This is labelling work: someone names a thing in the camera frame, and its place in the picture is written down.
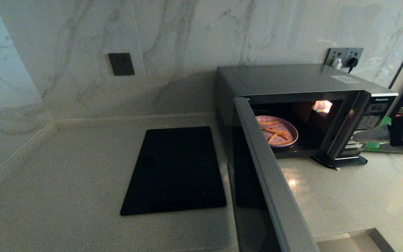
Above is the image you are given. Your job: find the purple plate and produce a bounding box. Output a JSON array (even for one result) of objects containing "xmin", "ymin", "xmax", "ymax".
[{"xmin": 256, "ymin": 115, "xmax": 299, "ymax": 148}]

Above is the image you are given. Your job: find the black glass microwave door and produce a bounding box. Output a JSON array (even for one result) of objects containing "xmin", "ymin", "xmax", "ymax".
[{"xmin": 227, "ymin": 97, "xmax": 320, "ymax": 252}]

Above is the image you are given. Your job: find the black mat under microwave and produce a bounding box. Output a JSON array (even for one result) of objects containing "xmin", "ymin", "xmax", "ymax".
[{"xmin": 312, "ymin": 156, "xmax": 368, "ymax": 169}]

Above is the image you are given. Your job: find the silver microwave oven body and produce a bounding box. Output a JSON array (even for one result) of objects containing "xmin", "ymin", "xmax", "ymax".
[{"xmin": 215, "ymin": 64, "xmax": 398, "ymax": 168}]

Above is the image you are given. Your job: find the green cutting board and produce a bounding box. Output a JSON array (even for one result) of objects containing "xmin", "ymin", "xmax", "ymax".
[{"xmin": 362, "ymin": 116, "xmax": 393, "ymax": 152}]

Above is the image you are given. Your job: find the beige cabinet front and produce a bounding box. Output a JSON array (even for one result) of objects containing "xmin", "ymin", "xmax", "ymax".
[{"xmin": 313, "ymin": 231, "xmax": 384, "ymax": 252}]

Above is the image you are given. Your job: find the black induction cooktop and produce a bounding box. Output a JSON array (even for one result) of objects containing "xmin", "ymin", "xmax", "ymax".
[{"xmin": 120, "ymin": 126, "xmax": 227, "ymax": 216}]

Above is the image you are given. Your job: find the dark grey single wall socket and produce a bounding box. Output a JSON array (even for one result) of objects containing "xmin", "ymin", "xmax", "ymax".
[{"xmin": 108, "ymin": 53, "xmax": 135, "ymax": 76}]

